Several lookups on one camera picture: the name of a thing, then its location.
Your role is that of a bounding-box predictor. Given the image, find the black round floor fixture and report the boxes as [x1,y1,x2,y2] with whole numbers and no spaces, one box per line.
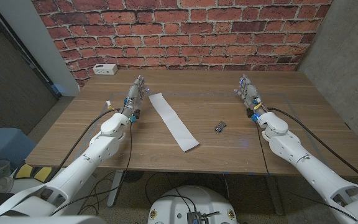
[122,170,145,184]

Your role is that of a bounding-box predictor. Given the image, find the yellow and black floor object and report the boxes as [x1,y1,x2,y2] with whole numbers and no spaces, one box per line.
[13,164,53,183]

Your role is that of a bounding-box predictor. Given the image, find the thin black floor cable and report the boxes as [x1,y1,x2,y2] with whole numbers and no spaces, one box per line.
[78,170,121,216]
[144,172,198,213]

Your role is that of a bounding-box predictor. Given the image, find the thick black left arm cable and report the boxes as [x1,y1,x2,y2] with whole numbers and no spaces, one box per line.
[45,108,121,183]

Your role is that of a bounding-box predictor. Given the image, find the white power strip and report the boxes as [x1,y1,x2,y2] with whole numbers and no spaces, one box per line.
[92,63,119,76]

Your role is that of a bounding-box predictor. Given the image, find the red brick printed backdrop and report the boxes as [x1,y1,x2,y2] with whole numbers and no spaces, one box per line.
[31,0,334,88]

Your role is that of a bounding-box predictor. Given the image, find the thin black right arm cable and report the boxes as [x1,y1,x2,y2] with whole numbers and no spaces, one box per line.
[254,121,358,222]

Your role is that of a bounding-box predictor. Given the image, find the dark door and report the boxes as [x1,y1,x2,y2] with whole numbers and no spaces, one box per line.
[0,6,58,135]

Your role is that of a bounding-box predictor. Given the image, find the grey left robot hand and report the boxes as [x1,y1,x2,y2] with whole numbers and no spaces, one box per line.
[122,75,150,114]

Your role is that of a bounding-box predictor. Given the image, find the white robot torso dome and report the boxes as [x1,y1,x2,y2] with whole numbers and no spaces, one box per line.
[147,185,238,224]

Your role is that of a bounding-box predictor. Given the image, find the grey metal table leg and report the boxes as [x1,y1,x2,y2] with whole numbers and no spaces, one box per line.
[106,170,124,208]
[265,175,284,216]

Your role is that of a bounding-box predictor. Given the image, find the blue chair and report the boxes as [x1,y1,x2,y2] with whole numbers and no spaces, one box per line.
[0,127,37,175]

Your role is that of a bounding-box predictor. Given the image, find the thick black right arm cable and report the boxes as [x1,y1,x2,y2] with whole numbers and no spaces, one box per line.
[266,107,358,189]

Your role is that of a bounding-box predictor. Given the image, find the grey electronics box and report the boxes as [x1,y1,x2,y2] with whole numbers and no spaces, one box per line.
[187,211,211,224]

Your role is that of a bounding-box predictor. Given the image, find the white receipt paper strip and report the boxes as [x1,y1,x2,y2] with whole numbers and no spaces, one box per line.
[148,92,200,152]

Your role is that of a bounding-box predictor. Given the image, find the white door frame pillar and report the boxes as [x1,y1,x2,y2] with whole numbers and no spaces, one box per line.
[0,0,80,96]

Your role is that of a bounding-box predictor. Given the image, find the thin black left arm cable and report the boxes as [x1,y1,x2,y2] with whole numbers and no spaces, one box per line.
[50,121,134,217]

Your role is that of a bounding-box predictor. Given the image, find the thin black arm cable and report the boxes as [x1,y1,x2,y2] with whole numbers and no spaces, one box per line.
[254,121,358,222]
[50,121,134,217]

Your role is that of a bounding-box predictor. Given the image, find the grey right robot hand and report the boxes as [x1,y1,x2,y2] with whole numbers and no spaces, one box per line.
[234,73,267,118]

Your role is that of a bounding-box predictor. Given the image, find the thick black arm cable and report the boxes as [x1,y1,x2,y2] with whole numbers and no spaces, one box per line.
[45,108,121,183]
[266,107,358,189]

